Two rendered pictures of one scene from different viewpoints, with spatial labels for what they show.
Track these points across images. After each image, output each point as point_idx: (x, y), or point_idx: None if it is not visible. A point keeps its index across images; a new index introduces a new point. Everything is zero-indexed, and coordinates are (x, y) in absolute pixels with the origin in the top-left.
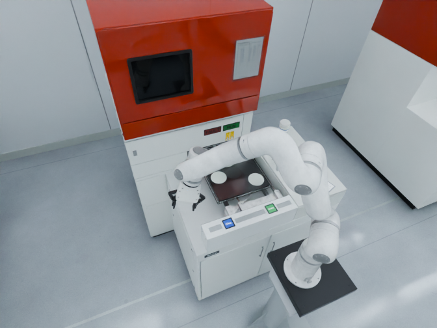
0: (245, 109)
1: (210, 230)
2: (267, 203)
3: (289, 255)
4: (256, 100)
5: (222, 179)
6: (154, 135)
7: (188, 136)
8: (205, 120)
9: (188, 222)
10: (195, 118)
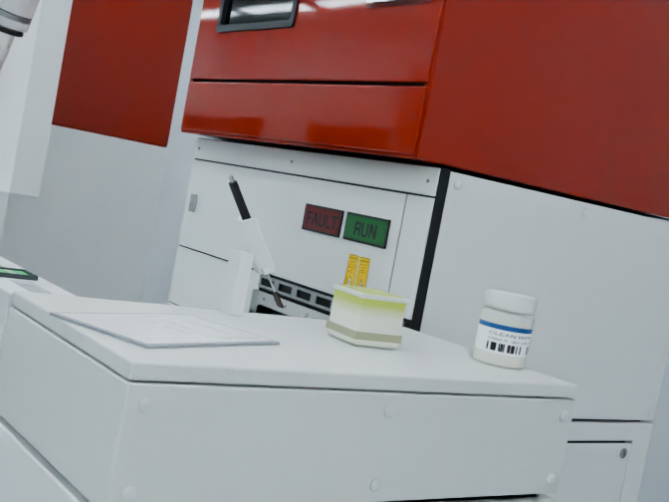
0: (383, 134)
1: None
2: (39, 278)
3: None
4: (416, 108)
5: None
6: (230, 165)
7: (276, 211)
8: (294, 137)
9: None
10: (279, 117)
